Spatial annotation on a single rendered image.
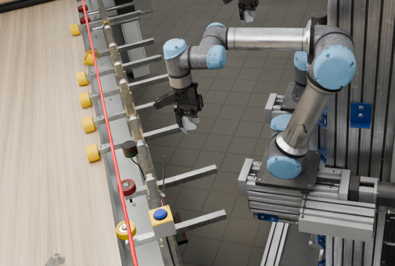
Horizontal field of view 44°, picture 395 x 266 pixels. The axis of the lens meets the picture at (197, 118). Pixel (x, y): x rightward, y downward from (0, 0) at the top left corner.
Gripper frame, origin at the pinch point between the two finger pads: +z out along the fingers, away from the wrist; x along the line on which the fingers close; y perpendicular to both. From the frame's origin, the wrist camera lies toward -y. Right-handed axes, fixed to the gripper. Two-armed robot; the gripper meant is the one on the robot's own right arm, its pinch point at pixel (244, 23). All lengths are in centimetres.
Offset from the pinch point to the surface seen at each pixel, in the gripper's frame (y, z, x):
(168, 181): -22, 46, -67
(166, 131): -31, 36, -43
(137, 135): -40, 30, -55
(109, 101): -105, 70, 21
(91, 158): -61, 37, -66
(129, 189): -36, 41, -79
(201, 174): -9, 46, -59
